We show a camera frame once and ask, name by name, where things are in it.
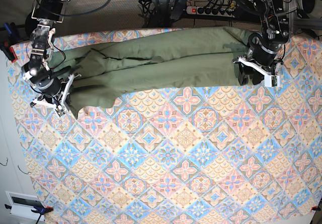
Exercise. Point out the green t-shirt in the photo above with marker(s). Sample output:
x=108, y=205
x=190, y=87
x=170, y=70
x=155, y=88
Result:
x=199, y=57

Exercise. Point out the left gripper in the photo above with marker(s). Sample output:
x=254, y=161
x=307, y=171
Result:
x=269, y=78

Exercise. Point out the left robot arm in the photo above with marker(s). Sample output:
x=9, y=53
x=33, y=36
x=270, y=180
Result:
x=279, y=19

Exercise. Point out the patterned tile tablecloth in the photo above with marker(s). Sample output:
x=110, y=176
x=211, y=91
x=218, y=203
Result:
x=191, y=155

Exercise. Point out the blue orange clamp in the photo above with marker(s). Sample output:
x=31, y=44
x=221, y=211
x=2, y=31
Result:
x=40, y=210
x=6, y=46

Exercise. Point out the blue orange clamp upper left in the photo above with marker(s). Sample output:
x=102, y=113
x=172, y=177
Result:
x=6, y=46

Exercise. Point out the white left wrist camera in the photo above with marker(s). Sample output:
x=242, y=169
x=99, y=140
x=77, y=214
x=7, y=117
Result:
x=251, y=70

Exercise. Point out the white power strip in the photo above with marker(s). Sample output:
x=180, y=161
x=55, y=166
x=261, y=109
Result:
x=202, y=11

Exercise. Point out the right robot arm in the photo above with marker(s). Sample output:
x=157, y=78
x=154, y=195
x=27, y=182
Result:
x=52, y=85

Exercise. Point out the orange clamp lower right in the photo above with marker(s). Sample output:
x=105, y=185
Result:
x=316, y=208

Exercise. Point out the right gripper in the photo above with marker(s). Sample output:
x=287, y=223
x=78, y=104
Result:
x=50, y=88

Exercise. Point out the white wall outlet box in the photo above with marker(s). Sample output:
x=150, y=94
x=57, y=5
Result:
x=23, y=204

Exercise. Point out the black round stool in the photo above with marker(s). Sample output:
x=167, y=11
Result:
x=30, y=25

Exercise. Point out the blue orange clamp lower left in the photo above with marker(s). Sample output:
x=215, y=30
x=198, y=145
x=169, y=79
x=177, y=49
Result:
x=40, y=210

